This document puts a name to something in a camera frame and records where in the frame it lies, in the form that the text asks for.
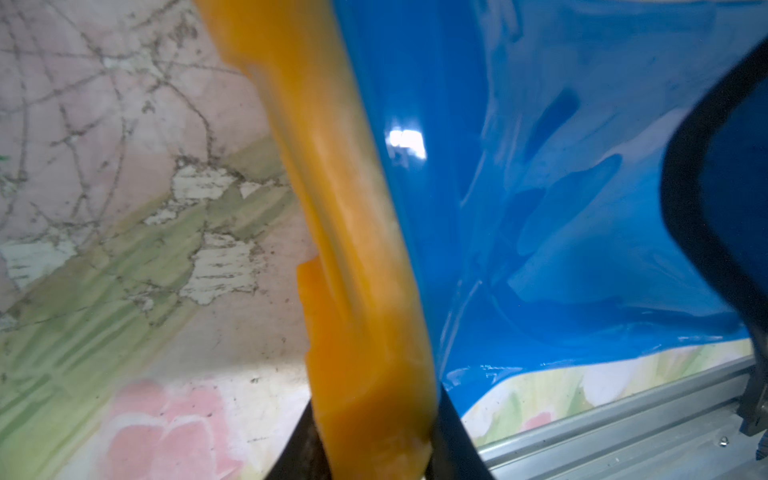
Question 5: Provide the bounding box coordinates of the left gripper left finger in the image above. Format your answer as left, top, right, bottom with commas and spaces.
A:
265, 402, 330, 480

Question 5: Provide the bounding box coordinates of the blue rubber boot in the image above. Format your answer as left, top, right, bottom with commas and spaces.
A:
193, 0, 768, 480

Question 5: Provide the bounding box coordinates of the grey blue microfibre cloth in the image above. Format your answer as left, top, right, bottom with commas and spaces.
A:
660, 42, 767, 333

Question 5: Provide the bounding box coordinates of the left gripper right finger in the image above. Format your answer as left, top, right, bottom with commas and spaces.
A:
427, 387, 494, 480

